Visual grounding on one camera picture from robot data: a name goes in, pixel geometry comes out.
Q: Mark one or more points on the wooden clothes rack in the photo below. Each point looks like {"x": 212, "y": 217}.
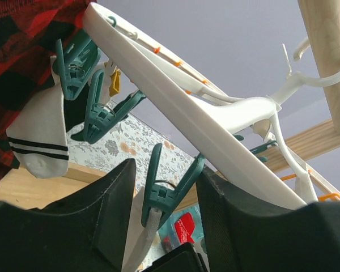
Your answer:
{"x": 199, "y": 109}

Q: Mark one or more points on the floral table mat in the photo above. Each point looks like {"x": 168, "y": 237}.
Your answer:
{"x": 130, "y": 139}

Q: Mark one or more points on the teal plastic basin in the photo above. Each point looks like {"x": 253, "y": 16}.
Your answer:
{"x": 198, "y": 234}

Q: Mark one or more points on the white striped sock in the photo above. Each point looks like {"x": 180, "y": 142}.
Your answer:
{"x": 37, "y": 136}

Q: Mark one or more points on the white round clip hanger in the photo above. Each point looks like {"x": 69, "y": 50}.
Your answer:
{"x": 111, "y": 97}

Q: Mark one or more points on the red plaid shirt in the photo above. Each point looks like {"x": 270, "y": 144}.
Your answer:
{"x": 28, "y": 33}

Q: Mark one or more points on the red bear sock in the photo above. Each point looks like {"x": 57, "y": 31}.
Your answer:
{"x": 177, "y": 230}

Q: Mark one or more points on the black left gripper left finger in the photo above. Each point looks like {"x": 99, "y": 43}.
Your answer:
{"x": 85, "y": 231}

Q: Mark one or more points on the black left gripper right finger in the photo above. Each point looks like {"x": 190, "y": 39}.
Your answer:
{"x": 245, "y": 233}

